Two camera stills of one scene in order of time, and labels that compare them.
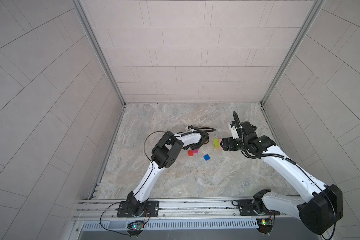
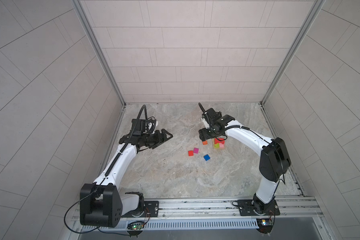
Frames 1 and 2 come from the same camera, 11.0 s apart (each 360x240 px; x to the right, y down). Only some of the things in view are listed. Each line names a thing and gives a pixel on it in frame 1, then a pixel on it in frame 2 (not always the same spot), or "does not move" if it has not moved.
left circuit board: x=135 y=226 does not move
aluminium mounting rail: x=246 y=208 does not move
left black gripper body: x=192 y=147 to x=151 y=139
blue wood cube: x=206 y=157 does not move
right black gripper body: x=234 y=144 to x=210 y=133
